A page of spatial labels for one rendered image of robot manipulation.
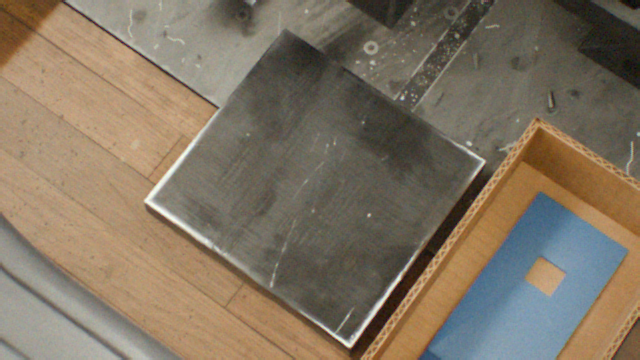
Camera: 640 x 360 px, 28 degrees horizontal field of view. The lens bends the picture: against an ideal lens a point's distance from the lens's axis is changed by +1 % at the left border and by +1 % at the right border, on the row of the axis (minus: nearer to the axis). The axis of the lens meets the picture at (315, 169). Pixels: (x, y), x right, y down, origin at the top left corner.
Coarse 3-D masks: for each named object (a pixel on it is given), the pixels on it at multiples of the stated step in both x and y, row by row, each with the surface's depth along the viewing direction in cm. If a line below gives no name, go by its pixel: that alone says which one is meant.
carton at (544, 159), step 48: (528, 144) 84; (576, 144) 82; (528, 192) 88; (576, 192) 87; (624, 192) 83; (480, 240) 86; (624, 240) 87; (432, 288) 85; (624, 288) 86; (384, 336) 78; (432, 336) 84; (576, 336) 84; (624, 336) 78
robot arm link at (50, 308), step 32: (0, 224) 47; (0, 256) 46; (32, 256) 47; (0, 288) 46; (32, 288) 46; (64, 288) 47; (0, 320) 46; (32, 320) 46; (64, 320) 46; (96, 320) 47; (128, 320) 47; (0, 352) 46; (32, 352) 46; (64, 352) 46; (96, 352) 46; (128, 352) 47; (160, 352) 47
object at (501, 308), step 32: (544, 224) 87; (576, 224) 87; (512, 256) 86; (544, 256) 86; (576, 256) 86; (608, 256) 86; (480, 288) 85; (512, 288) 85; (576, 288) 85; (448, 320) 84; (480, 320) 84; (512, 320) 84; (544, 320) 84; (576, 320) 84; (448, 352) 83; (480, 352) 83; (512, 352) 84; (544, 352) 84
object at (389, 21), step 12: (348, 0) 93; (360, 0) 91; (372, 0) 90; (384, 0) 89; (396, 0) 88; (408, 0) 91; (372, 12) 92; (384, 12) 90; (396, 12) 90; (384, 24) 92
